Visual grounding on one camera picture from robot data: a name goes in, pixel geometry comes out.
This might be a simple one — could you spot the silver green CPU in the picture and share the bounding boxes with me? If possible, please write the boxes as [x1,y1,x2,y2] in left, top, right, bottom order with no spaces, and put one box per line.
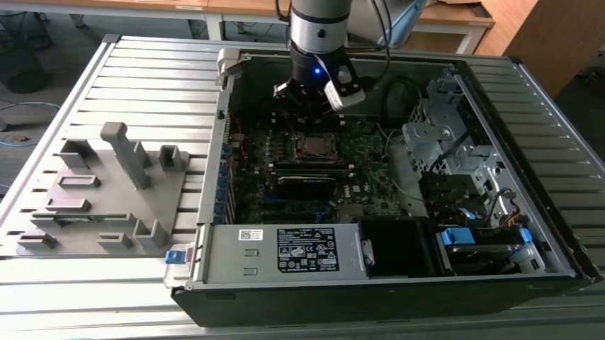
[302,136,335,157]

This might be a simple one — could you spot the metal socket cover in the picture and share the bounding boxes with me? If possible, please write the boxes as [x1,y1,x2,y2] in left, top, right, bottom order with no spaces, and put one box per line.
[295,133,345,163]

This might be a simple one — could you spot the CPU socket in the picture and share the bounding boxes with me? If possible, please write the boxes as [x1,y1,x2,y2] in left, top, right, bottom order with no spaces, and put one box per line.
[292,132,347,164]

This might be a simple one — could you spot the metal drive cage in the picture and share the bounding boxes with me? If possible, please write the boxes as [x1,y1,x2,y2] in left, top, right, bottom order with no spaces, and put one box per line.
[401,76,514,213]

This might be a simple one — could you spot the wooden desk white legs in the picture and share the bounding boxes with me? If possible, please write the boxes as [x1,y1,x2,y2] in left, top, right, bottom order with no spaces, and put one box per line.
[0,0,223,42]
[207,0,497,55]

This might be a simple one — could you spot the black graphics card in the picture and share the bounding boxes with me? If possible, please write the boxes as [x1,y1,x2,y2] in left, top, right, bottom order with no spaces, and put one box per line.
[276,176,338,199]

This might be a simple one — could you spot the green motherboard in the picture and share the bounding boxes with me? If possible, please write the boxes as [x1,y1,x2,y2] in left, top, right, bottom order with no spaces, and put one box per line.
[228,116,417,226]

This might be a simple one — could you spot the silver chipset heatsink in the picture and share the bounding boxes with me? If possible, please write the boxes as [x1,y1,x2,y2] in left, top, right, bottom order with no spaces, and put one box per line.
[338,203,366,222]

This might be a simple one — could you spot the grey power supply unit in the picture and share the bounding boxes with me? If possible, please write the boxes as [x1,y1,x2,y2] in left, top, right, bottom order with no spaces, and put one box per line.
[200,222,369,285]

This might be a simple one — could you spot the wooden cabinet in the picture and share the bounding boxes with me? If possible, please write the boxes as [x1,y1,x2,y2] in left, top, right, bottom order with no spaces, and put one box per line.
[474,0,605,100]

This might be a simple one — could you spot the grey parts rack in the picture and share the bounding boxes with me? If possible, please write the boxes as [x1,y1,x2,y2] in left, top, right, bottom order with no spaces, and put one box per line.
[16,121,199,256]

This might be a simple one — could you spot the blue disk carrier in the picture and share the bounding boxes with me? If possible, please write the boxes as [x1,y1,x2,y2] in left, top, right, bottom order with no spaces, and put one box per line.
[513,228,542,273]
[437,226,520,276]

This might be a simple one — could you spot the black waste bin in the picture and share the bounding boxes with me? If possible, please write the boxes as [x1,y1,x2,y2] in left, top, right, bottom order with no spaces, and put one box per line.
[4,49,51,95]

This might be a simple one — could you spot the black mesh basket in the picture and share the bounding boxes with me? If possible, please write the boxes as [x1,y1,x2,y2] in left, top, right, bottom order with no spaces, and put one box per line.
[0,10,53,52]

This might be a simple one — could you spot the green RAM stick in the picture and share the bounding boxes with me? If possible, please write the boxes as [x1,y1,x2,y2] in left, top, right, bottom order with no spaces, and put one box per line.
[52,213,108,223]

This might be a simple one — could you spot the black PC case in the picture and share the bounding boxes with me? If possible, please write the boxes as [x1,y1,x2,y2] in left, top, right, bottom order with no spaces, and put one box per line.
[163,47,604,329]

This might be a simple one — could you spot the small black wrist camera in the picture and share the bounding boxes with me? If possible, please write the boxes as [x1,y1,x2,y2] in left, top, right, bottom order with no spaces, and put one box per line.
[272,83,296,102]

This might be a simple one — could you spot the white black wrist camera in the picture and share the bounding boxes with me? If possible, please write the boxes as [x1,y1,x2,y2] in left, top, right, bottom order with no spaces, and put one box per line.
[322,65,369,111]

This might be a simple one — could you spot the grey case release handle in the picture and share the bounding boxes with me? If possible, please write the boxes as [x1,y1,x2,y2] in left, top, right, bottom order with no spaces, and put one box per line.
[215,48,243,87]

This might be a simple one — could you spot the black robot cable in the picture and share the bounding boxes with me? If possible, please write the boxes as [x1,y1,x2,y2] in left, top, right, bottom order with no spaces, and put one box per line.
[370,0,393,82]

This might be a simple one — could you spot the black looped cable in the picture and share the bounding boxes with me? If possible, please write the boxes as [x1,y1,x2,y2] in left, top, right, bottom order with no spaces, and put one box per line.
[383,76,426,123]

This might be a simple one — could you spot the thin red wire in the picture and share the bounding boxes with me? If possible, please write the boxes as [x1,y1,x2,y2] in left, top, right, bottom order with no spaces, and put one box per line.
[231,113,250,159]

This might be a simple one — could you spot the thin grey wire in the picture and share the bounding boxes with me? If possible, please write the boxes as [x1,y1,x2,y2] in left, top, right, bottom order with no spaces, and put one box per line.
[382,129,426,203]

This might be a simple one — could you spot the blue floor cable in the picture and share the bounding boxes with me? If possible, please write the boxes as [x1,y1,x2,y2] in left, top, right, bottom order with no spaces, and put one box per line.
[0,101,63,148]

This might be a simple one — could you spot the multicoloured wire bundle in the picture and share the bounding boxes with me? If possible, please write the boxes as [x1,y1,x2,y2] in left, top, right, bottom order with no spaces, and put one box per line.
[486,187,529,230]

